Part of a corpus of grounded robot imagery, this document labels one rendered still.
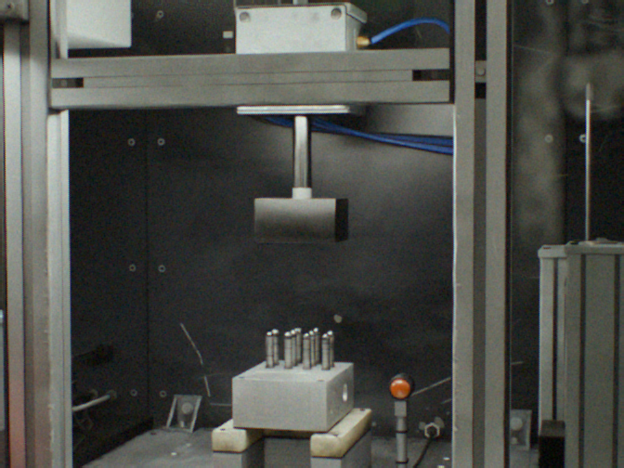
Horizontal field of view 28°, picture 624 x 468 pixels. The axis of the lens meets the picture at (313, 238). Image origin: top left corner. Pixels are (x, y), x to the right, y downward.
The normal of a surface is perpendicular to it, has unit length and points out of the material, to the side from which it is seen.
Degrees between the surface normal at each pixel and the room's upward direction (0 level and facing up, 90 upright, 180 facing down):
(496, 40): 90
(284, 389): 90
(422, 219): 90
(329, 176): 90
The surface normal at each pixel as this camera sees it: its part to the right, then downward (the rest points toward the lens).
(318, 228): -0.24, 0.05
